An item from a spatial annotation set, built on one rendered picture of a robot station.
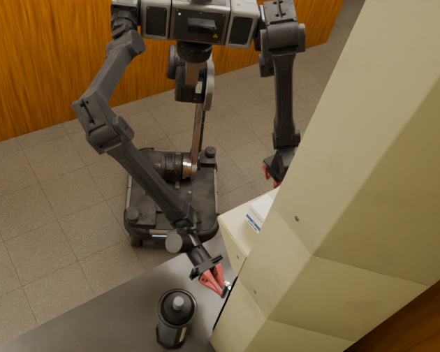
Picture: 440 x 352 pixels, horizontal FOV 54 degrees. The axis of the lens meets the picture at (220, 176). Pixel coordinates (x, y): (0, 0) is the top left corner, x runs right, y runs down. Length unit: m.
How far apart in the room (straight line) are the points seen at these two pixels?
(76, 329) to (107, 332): 0.09
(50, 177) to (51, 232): 0.41
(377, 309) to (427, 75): 0.52
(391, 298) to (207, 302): 0.78
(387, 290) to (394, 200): 0.25
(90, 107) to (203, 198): 1.50
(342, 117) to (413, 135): 0.09
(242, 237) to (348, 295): 0.25
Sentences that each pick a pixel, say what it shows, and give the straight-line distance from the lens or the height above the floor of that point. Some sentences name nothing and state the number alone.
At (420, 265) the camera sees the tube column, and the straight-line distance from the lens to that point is 0.73.
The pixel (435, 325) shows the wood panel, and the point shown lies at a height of 1.37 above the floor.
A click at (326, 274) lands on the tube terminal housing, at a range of 0.77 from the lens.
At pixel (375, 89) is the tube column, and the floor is 2.02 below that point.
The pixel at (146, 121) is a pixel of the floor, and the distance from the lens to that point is 3.22.
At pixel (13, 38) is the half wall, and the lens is 2.72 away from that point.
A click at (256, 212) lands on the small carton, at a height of 1.57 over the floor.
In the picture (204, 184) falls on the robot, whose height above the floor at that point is 0.24.
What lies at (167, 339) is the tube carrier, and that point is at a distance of 1.34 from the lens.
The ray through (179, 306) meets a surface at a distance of 1.18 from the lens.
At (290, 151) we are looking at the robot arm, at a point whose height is 1.32.
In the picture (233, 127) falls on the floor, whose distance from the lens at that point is 3.28.
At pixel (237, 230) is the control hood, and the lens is 0.94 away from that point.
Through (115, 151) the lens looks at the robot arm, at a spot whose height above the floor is 1.42.
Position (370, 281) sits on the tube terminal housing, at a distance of 0.78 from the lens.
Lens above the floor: 2.31
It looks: 51 degrees down
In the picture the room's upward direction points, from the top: 15 degrees clockwise
